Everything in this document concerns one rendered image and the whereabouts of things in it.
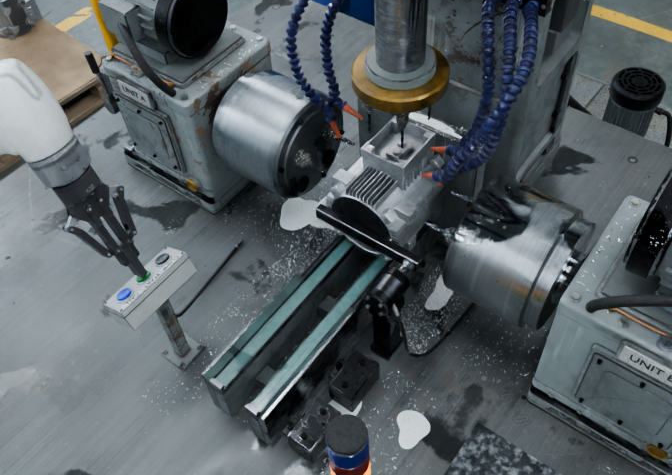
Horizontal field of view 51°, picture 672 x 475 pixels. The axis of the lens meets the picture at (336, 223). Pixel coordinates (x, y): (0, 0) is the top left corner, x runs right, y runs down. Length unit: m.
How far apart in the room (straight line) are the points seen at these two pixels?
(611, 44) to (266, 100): 2.46
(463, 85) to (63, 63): 2.43
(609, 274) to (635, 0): 2.93
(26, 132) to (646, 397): 1.09
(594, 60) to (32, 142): 2.86
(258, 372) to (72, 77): 2.29
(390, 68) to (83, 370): 0.92
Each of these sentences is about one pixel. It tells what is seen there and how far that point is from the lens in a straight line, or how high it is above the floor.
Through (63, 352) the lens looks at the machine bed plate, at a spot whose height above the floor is 0.80.
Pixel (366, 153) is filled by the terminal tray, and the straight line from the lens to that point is 1.43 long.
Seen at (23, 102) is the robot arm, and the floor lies 1.46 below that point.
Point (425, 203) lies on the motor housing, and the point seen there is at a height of 1.04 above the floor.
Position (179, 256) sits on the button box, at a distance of 1.39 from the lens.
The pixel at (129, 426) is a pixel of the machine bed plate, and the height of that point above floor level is 0.80.
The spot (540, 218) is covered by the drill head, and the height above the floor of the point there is 1.16.
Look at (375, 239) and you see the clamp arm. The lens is 1.42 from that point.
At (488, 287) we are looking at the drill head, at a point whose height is 1.07.
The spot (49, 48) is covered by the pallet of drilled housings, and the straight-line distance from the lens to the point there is 3.75.
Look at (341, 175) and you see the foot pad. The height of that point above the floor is 1.08.
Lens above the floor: 2.15
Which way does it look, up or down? 51 degrees down
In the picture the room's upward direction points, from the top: 5 degrees counter-clockwise
